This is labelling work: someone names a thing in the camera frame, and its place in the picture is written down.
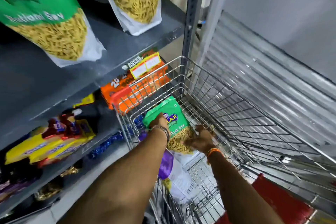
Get person's left hand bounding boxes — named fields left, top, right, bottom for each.
left=148, top=113, right=170, bottom=135

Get person's right hand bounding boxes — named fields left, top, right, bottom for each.
left=183, top=125, right=217, bottom=155

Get small green snack packet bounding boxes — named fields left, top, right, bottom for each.
left=143, top=96, right=197, bottom=155

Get person's left forearm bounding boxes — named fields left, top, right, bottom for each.
left=56, top=129, right=170, bottom=224

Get person's right forearm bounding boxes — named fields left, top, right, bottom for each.
left=207, top=152, right=285, bottom=224

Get orange thread wristband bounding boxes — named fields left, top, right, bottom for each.
left=206, top=148, right=224, bottom=164

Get purple and white packet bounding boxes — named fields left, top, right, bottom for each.
left=157, top=150, right=201, bottom=204

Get red plastic cart corner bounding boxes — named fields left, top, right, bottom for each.
left=110, top=86, right=132, bottom=113

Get orange biscuit packet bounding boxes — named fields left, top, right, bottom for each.
left=101, top=49, right=172, bottom=114

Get blue shiny candy packet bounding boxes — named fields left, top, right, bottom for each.
left=88, top=130, right=124, bottom=160

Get yellow price tag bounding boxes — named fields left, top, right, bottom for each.
left=130, top=52, right=162, bottom=80

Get small yellow packet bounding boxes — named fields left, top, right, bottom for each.
left=73, top=93, right=95, bottom=108

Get row of yellow chocolate packets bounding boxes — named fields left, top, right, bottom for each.
left=5, top=113, right=96, bottom=167

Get red plastic cart seat flap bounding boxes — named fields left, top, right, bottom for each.
left=215, top=173, right=314, bottom=224

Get grey metal shelf rack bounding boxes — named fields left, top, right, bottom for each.
left=0, top=0, right=208, bottom=224

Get gold wrapped sweets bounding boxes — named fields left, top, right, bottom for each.
left=34, top=166, right=82, bottom=202

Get purple chocolate packets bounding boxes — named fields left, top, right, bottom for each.
left=0, top=175, right=29, bottom=204

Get silver metal bracelet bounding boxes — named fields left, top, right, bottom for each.
left=151, top=125, right=171, bottom=143

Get steel wire shopping cart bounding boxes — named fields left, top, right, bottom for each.
left=112, top=55, right=336, bottom=224

